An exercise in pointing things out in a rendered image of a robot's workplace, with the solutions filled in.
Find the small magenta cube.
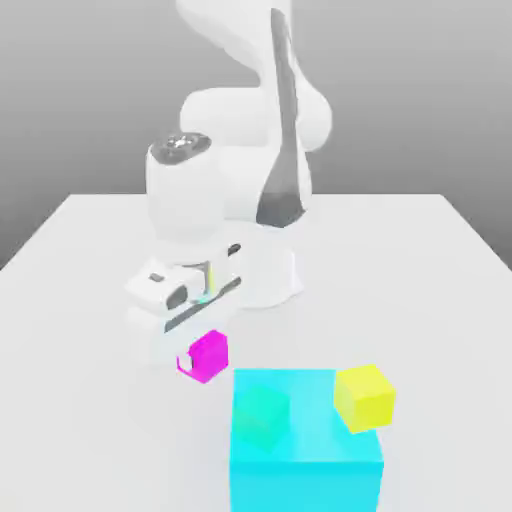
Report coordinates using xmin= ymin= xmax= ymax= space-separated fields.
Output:
xmin=175 ymin=328 xmax=230 ymax=385

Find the large cyan box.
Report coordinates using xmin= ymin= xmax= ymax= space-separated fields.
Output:
xmin=228 ymin=367 xmax=386 ymax=512

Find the small green cube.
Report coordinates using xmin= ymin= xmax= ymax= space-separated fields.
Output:
xmin=234 ymin=385 xmax=292 ymax=456

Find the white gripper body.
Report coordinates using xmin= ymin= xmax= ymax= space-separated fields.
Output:
xmin=126 ymin=275 xmax=246 ymax=366

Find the small yellow cube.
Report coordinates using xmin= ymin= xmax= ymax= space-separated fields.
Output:
xmin=334 ymin=363 xmax=398 ymax=436

